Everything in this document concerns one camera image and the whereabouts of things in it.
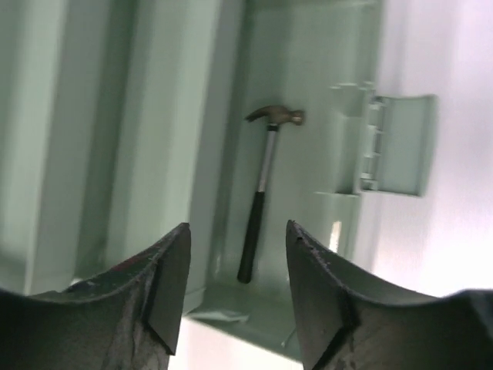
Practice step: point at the green toolbox with clear lid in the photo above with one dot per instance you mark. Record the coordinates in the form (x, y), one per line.
(120, 119)

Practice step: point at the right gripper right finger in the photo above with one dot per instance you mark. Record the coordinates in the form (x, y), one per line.
(348, 318)

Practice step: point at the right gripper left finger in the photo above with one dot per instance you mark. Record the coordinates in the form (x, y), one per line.
(127, 317)

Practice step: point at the small black handled hammer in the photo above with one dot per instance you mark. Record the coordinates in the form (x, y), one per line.
(276, 116)

